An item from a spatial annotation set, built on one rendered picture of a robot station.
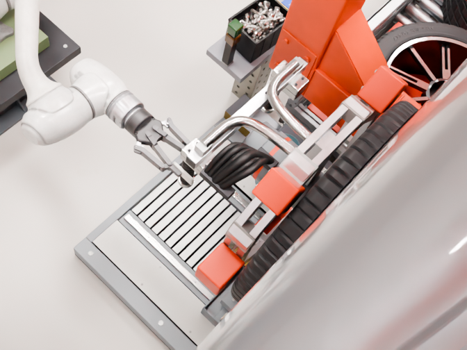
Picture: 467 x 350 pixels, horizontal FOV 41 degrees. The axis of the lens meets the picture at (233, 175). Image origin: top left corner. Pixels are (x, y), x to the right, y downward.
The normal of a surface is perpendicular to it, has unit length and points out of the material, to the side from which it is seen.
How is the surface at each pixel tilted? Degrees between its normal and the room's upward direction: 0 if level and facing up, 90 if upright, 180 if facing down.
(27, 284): 0
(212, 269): 0
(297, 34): 90
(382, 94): 45
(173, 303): 0
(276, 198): 35
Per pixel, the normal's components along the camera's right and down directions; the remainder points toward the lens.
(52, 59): 0.15, -0.41
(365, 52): 0.55, 0.06
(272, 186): -0.25, 0.02
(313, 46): -0.67, 0.62
